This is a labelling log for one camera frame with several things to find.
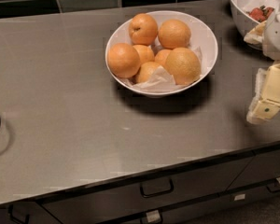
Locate black left drawer handle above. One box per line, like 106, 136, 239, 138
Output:
7, 204, 30, 224

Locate black drawer handle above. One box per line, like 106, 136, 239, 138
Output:
266, 181, 280, 193
7, 204, 30, 224
140, 177, 175, 198

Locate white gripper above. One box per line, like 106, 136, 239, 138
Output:
244, 3, 280, 124

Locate small middle left orange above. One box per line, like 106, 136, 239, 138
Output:
133, 45, 155, 63

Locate grey right drawer front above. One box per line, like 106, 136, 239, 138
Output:
229, 145, 280, 189

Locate grey drawer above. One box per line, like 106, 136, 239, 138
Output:
229, 145, 280, 189
44, 158, 250, 224

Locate black middle drawer handle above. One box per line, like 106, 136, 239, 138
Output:
140, 177, 175, 198

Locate grey middle drawer front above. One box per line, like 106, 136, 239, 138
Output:
44, 158, 250, 224

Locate white paper in bowl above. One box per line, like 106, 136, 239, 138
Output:
124, 48, 203, 93

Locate small middle right orange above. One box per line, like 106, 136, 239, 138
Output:
155, 49, 171, 66

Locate white bowl with strawberries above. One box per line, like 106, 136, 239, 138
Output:
230, 0, 280, 49

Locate red strawberries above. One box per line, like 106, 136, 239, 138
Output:
248, 6, 274, 22

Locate small orange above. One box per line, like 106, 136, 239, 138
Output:
134, 62, 160, 83
155, 49, 171, 66
133, 45, 155, 63

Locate lower drawer front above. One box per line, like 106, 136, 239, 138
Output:
98, 179, 280, 224

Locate small front orange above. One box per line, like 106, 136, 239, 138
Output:
134, 62, 160, 83

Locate black right drawer handle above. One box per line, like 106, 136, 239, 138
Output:
266, 181, 280, 193

